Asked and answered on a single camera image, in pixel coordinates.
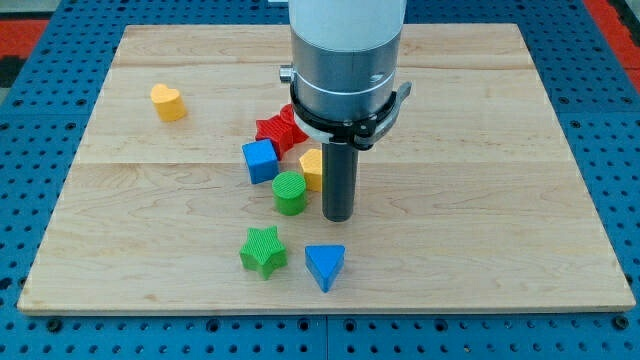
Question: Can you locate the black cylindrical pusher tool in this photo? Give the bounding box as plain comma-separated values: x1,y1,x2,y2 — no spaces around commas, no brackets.
322,144,358,222

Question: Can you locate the yellow heart block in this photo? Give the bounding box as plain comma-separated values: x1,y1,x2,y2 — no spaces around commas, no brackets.
150,83,187,122

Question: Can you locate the green star block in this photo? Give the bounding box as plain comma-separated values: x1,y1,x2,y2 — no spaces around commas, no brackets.
239,226,288,280

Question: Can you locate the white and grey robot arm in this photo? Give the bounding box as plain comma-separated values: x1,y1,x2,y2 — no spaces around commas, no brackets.
289,0,406,121

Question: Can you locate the light wooden board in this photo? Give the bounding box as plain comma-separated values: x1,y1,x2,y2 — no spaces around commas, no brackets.
17,24,636,316

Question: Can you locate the black clamp ring with lever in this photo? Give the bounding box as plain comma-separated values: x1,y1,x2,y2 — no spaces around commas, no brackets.
289,80,413,151

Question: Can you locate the red star block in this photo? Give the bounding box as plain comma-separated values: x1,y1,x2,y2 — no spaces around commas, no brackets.
255,115,294,160

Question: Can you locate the yellow hexagon block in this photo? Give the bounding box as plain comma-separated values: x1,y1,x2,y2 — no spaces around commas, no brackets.
299,149,323,192

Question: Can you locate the green cylinder block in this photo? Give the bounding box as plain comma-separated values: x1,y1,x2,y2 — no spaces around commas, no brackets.
272,171,307,216

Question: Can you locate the blue triangle block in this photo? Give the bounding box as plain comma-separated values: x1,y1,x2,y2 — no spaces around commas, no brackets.
305,245,346,292

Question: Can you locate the blue cube block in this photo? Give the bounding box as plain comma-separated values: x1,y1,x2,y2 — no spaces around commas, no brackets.
242,139,279,184

